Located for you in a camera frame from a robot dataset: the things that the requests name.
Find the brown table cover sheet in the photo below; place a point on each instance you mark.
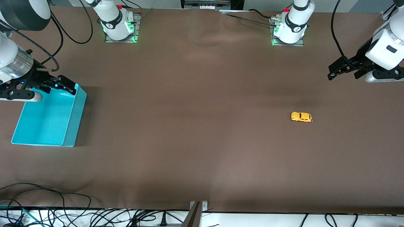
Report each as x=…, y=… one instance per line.
x=202, y=126

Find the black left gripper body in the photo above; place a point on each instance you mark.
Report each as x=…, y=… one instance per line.
x=359, y=59

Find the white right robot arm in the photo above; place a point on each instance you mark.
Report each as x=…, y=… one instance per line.
x=113, y=19

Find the grey metal bracket plate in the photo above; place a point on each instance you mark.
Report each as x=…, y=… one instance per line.
x=205, y=206

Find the teal plastic bin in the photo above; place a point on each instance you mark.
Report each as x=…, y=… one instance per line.
x=47, y=123

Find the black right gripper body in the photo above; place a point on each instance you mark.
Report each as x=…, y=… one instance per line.
x=34, y=79

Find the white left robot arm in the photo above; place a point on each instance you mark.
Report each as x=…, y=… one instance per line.
x=295, y=19

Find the yellow toy beetle car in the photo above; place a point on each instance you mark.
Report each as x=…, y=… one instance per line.
x=300, y=116

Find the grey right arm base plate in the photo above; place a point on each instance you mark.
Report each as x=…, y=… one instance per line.
x=137, y=28

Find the grey metal table clamp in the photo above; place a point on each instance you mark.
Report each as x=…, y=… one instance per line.
x=384, y=15

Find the grey power strip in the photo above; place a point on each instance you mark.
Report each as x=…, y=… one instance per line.
x=205, y=4

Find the black power plug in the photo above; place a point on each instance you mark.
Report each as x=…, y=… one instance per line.
x=163, y=219

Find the grey left arm base plate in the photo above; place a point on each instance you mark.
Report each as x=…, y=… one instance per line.
x=300, y=44

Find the dark camera mast beam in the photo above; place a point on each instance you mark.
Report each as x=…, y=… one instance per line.
x=192, y=219

